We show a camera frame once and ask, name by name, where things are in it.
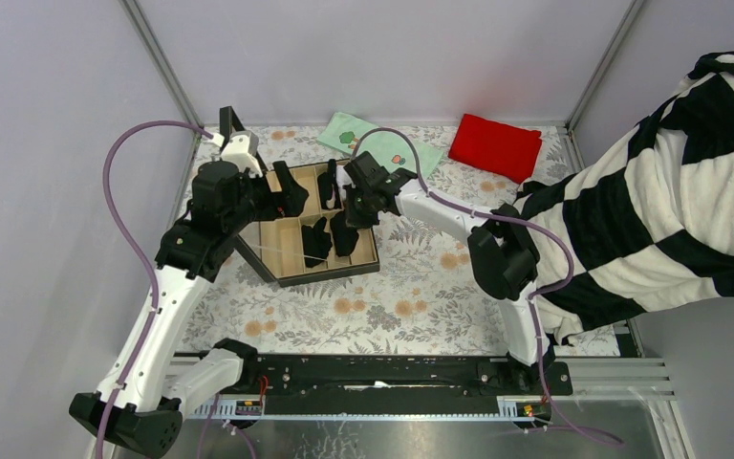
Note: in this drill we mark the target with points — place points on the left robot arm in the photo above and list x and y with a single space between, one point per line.
134 406

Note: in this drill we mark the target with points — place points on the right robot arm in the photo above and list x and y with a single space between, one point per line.
502 255

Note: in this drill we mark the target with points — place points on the floral patterned table mat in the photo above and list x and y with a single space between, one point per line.
423 301

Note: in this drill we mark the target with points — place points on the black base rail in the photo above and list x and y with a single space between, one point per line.
394 385

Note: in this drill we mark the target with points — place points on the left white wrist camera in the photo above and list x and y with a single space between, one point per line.
239 148

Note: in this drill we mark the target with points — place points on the red folded cloth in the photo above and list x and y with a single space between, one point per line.
496 147

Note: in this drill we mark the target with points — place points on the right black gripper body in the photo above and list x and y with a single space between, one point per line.
359 212

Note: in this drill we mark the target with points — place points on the black wooden compartment box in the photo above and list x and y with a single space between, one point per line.
274 248

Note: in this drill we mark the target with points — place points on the white rolled cloth in box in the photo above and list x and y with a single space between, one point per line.
342 180

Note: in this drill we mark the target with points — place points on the black rolled sock in box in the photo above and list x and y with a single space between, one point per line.
328 190

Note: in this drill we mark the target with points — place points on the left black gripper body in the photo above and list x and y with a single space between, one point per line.
261 204

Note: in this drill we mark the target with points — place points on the black underwear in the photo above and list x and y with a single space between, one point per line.
317 242

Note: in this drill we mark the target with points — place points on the black garment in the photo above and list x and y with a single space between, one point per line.
344 237

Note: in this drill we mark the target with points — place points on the black white checkered blanket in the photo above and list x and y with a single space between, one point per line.
650 225

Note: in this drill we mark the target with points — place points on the light green printed cloth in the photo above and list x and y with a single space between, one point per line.
344 131

